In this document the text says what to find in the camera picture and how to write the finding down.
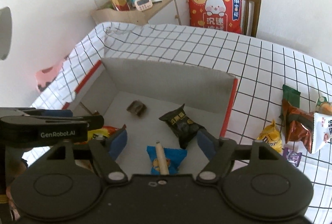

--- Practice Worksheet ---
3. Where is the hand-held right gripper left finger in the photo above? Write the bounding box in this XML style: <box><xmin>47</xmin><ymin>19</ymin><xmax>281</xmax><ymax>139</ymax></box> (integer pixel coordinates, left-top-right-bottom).
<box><xmin>48</xmin><ymin>128</ymin><xmax>129</xmax><ymax>187</ymax></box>

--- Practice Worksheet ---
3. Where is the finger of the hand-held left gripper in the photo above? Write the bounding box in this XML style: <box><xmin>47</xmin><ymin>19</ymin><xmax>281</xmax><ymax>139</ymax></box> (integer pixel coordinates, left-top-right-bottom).
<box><xmin>0</xmin><ymin>114</ymin><xmax>105</xmax><ymax>133</ymax></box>
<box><xmin>0</xmin><ymin>107</ymin><xmax>73</xmax><ymax>118</ymax></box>

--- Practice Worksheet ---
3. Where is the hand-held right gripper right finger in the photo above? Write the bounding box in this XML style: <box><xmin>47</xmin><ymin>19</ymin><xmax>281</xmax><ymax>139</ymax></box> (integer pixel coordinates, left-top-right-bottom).
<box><xmin>197</xmin><ymin>129</ymin><xmax>277</xmax><ymax>187</ymax></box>

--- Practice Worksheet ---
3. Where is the black snack packet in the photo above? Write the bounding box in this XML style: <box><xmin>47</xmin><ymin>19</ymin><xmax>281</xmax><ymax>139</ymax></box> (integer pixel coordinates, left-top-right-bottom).
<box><xmin>159</xmin><ymin>104</ymin><xmax>206</xmax><ymax>150</ymax></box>

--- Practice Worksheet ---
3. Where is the blue snack packet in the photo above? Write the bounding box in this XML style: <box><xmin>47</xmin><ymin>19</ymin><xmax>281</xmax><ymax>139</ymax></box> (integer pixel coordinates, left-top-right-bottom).
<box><xmin>146</xmin><ymin>145</ymin><xmax>188</xmax><ymax>176</ymax></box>

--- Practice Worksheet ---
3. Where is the small brown snack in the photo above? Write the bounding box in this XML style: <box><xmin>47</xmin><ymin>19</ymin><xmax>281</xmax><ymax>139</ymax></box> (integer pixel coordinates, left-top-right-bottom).
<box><xmin>127</xmin><ymin>100</ymin><xmax>147</xmax><ymax>118</ymax></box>

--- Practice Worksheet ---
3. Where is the beige wafer stick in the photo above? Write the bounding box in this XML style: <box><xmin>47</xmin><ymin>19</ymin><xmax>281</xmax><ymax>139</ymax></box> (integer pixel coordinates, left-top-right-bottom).
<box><xmin>155</xmin><ymin>141</ymin><xmax>170</xmax><ymax>176</ymax></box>

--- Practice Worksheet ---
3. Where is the yellow candy packet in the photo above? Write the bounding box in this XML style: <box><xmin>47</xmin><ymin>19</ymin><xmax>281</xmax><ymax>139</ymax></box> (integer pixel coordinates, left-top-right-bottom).
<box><xmin>257</xmin><ymin>120</ymin><xmax>283</xmax><ymax>153</ymax></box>

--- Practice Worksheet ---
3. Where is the red and white cardboard box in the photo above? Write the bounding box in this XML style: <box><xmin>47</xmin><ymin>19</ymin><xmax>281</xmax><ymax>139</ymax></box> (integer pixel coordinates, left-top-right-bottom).
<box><xmin>68</xmin><ymin>58</ymin><xmax>238</xmax><ymax>180</ymax></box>

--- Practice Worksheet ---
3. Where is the purple candy packet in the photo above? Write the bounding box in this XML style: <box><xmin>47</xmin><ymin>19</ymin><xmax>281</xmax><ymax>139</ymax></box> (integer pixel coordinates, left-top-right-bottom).
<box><xmin>282</xmin><ymin>147</ymin><xmax>303</xmax><ymax>168</ymax></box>

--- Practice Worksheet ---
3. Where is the brown foil snack packet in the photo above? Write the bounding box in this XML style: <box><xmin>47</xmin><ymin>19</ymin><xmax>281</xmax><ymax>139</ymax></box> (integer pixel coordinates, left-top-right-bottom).
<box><xmin>280</xmin><ymin>99</ymin><xmax>316</xmax><ymax>144</ymax></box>

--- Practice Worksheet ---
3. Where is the white snack packet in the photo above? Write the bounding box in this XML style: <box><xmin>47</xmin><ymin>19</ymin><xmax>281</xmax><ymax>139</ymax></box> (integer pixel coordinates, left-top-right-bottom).
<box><xmin>310</xmin><ymin>112</ymin><xmax>332</xmax><ymax>155</ymax></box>

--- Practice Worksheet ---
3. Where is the orange green snack packet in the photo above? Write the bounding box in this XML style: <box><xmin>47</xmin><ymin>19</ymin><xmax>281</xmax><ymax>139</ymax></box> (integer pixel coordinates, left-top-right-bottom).
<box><xmin>315</xmin><ymin>96</ymin><xmax>332</xmax><ymax>114</ymax></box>

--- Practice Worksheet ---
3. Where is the pink printed cloth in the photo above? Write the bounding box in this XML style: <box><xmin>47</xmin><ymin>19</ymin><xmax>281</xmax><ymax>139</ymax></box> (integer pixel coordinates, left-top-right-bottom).
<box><xmin>36</xmin><ymin>59</ymin><xmax>67</xmax><ymax>95</ymax></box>

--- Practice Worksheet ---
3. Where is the checked white tablecloth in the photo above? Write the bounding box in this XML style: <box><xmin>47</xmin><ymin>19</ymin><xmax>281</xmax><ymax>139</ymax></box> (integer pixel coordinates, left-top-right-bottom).
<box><xmin>30</xmin><ymin>21</ymin><xmax>332</xmax><ymax>224</ymax></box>

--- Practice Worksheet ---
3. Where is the white kitchen timer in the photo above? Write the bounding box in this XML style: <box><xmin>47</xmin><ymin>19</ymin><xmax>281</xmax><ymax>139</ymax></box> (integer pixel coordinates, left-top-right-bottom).
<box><xmin>135</xmin><ymin>0</ymin><xmax>153</xmax><ymax>11</ymax></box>

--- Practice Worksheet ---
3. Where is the wooden sideboard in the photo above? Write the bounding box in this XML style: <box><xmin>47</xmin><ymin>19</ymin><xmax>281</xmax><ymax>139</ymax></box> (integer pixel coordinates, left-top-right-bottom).
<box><xmin>90</xmin><ymin>0</ymin><xmax>193</xmax><ymax>26</ymax></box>

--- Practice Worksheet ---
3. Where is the red rabbit cushion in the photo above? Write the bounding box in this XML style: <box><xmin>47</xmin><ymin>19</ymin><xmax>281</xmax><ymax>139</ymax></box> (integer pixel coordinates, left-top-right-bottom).
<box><xmin>186</xmin><ymin>0</ymin><xmax>245</xmax><ymax>34</ymax></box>

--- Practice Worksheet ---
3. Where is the wooden chair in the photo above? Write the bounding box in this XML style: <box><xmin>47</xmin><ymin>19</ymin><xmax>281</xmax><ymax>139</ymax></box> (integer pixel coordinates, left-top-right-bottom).
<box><xmin>215</xmin><ymin>0</ymin><xmax>262</xmax><ymax>38</ymax></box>

